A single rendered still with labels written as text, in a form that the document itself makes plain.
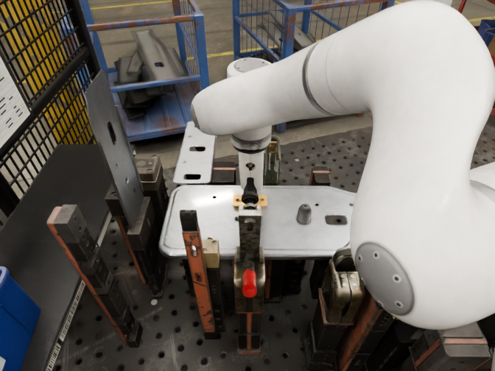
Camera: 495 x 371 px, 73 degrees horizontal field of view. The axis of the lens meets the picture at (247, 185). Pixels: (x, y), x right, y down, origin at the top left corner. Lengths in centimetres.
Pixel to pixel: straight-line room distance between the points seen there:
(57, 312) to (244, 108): 49
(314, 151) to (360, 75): 118
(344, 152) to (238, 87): 105
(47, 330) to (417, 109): 65
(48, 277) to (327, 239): 57
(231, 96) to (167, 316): 69
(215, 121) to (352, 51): 26
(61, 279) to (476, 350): 72
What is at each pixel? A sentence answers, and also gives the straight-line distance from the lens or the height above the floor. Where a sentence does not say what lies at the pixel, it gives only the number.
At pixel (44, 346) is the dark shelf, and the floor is 103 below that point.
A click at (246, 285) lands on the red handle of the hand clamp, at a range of 53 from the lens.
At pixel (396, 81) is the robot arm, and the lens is 30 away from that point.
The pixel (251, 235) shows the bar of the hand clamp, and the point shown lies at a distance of 57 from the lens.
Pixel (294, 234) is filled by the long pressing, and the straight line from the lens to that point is 77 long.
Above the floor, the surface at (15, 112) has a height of 119.
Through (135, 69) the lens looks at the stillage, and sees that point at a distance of 275.
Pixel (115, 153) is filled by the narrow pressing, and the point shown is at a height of 119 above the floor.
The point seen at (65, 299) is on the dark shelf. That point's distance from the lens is 73.
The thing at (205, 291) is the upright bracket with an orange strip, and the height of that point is 95.
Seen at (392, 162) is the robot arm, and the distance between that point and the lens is 27.
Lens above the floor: 161
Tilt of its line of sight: 44 degrees down
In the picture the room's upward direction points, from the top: straight up
